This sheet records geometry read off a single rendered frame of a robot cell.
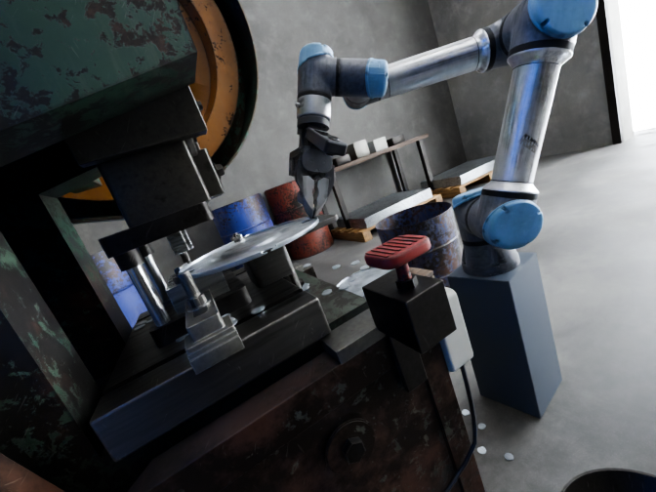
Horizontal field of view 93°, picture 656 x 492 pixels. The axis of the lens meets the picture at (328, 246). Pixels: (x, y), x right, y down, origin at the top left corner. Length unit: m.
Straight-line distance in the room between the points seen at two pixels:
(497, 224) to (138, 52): 0.69
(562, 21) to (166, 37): 0.68
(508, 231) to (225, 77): 0.85
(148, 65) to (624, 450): 1.23
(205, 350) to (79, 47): 0.36
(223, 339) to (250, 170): 3.71
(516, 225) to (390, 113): 4.45
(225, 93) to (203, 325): 0.76
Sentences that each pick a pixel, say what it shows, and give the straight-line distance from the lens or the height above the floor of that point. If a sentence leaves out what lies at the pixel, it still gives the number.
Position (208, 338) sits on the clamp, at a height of 0.74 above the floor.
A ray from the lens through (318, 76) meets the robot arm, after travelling 0.73.
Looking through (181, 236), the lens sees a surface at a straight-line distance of 0.61.
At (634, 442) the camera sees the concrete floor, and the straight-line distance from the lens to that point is 1.17.
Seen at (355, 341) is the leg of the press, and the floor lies 0.64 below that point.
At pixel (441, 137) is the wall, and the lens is 5.72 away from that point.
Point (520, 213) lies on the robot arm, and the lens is 0.79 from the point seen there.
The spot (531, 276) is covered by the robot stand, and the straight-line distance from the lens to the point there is 1.04.
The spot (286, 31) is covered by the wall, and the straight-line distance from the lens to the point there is 4.77.
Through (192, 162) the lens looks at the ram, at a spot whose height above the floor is 0.95.
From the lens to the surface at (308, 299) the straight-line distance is 0.46.
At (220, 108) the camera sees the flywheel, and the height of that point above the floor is 1.13.
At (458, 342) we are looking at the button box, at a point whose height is 0.54.
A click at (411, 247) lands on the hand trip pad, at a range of 0.36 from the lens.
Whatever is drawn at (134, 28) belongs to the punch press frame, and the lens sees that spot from 0.49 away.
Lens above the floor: 0.87
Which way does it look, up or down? 13 degrees down
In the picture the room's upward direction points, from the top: 20 degrees counter-clockwise
